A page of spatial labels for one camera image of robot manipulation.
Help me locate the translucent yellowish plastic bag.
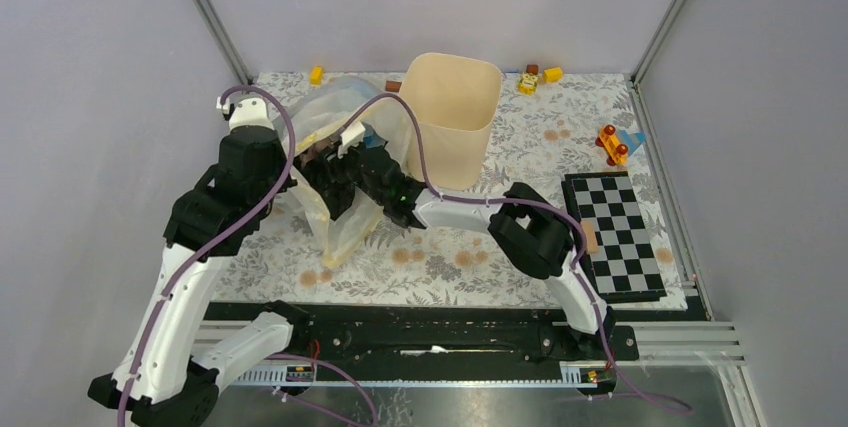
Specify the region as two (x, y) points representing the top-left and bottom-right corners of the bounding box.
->
(289, 76), (426, 268)

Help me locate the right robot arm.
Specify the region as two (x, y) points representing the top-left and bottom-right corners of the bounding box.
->
(294, 138), (615, 363)

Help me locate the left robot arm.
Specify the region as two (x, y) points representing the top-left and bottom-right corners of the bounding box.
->
(88, 126), (311, 426)

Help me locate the beige trash bin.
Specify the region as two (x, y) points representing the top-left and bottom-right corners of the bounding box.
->
(399, 52), (503, 190)

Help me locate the brown cylinder block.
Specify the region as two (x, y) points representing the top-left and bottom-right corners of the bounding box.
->
(384, 80), (402, 93)

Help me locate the small yellow block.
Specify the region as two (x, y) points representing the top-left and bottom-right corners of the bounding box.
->
(309, 65), (324, 85)

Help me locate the yellow toy figure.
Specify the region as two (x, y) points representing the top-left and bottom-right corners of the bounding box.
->
(517, 72), (539, 95)

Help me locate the floral patterned table mat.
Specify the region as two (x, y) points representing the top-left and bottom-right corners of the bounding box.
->
(211, 71), (690, 311)

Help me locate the yellow cube block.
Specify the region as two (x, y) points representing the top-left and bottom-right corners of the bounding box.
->
(542, 67), (564, 83)

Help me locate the tan wooden block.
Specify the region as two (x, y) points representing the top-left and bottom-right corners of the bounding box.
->
(581, 219), (600, 254)

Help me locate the orange red toy car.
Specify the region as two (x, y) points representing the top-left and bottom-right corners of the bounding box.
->
(595, 124), (630, 166)

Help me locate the blue triangle block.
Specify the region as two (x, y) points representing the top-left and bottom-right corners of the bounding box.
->
(618, 129), (646, 154)

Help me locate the black white checkerboard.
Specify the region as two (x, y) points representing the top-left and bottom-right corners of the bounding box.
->
(561, 172), (667, 304)

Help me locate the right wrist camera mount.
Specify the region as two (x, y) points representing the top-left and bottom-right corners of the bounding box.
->
(337, 122), (367, 158)

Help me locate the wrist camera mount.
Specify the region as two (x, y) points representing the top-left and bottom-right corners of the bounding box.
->
(216, 96), (277, 142)
(337, 122), (367, 158)

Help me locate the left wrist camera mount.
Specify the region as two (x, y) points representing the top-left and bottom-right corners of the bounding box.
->
(216, 96), (277, 142)

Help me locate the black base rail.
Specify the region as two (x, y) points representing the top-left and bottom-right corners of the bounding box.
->
(196, 302), (715, 388)

